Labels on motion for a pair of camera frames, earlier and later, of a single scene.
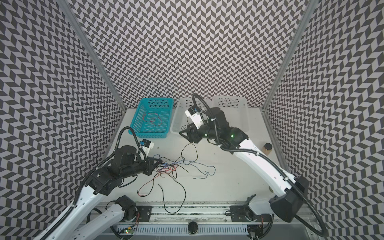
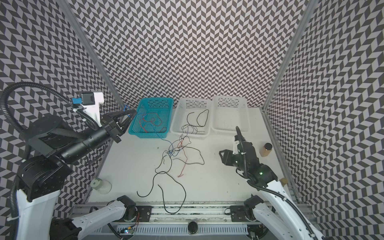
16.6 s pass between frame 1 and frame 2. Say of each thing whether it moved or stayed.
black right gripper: moved
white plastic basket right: stayed
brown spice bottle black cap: stayed
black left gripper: moved
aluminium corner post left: stayed
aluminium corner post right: stayed
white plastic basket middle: stayed
